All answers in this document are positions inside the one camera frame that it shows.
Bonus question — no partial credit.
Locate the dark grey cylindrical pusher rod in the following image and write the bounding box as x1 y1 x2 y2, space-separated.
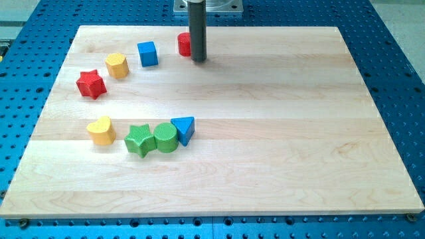
187 0 207 62

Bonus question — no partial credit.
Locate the light wooden board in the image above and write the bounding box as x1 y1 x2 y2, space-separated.
1 25 424 218

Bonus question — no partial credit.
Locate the red cylinder block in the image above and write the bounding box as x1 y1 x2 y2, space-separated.
177 32 191 56

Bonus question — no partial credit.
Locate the silver metal mounting plate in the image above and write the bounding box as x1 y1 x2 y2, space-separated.
173 0 244 13

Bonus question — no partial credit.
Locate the green star block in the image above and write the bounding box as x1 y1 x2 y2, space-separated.
124 124 157 158

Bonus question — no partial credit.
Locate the yellow heart block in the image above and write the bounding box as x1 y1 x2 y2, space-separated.
86 116 116 145

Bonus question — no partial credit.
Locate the green cylinder block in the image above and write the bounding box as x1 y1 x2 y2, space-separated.
153 123 179 153

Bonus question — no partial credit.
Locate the yellow hexagon block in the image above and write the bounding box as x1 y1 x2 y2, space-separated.
105 53 129 79

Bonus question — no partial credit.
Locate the red star block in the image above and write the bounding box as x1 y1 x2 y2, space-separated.
76 70 107 100

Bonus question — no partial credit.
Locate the blue cube block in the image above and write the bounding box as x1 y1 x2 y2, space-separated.
137 41 159 67

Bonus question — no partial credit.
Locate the blue triangle block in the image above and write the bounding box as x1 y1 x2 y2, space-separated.
171 116 195 147

